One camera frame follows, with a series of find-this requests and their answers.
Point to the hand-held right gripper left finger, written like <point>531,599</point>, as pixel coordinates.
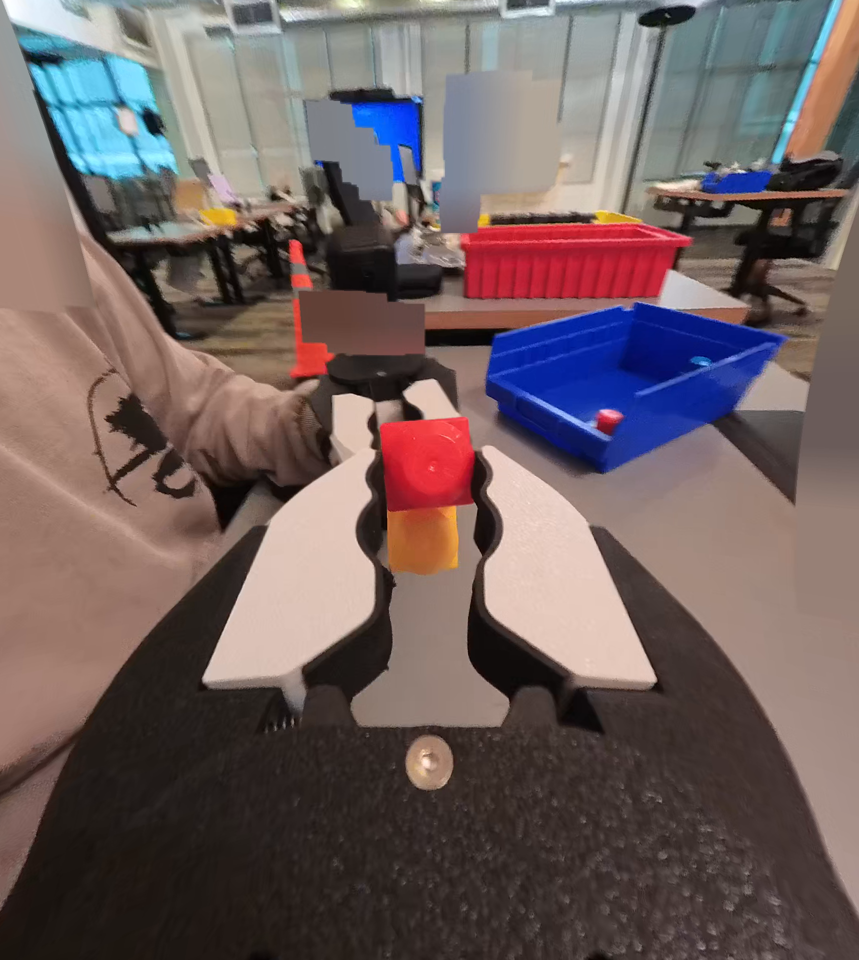
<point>302,600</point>

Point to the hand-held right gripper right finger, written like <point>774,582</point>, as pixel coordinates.
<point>561,600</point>

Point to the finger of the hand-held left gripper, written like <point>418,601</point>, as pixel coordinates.
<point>437,401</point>
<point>351,427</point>

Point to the red single-stud toy block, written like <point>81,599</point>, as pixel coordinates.
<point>426,461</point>

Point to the blue plastic bin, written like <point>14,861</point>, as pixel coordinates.
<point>549,375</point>
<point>737,181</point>

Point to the yellow two-stud toy block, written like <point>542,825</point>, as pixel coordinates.
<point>422,544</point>

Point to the person's left forearm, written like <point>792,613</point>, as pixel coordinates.
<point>249,420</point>

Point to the orange traffic cone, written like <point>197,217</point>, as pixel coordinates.
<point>306,330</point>

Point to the black pad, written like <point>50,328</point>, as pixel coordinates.
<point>418,279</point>

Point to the red ribbed plastic bin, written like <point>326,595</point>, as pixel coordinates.
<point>564,266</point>

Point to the row of black cases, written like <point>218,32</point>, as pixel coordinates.
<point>542,217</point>

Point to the yellow box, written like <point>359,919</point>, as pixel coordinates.
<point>219,217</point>

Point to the black office chair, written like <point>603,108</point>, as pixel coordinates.
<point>782,240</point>

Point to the black bag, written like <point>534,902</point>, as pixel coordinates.
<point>804,172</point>

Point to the black floor lamp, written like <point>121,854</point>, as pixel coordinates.
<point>666,15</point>

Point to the wooden pillar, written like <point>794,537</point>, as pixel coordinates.
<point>834,75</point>

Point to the blue lit wall screen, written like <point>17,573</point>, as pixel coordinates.
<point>388,124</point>

